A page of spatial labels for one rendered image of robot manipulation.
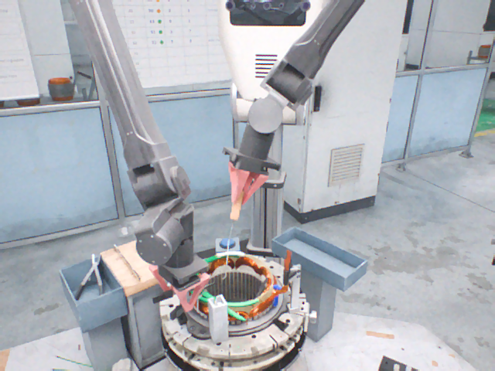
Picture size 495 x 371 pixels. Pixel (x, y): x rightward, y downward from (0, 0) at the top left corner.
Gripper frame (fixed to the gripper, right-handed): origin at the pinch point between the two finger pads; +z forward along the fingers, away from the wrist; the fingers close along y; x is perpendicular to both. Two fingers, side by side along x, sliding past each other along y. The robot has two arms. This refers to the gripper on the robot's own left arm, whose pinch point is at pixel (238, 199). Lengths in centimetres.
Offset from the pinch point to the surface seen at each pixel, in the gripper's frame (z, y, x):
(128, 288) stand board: 32.0, -12.1, 18.3
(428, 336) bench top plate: 32, 74, 2
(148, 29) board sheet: -42, 5, 220
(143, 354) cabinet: 53, -3, 22
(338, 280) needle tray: 17.2, 35.3, 3.9
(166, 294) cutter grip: 20.9, -9.5, -1.8
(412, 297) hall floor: 67, 179, 89
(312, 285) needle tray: 24.3, 35.7, 13.1
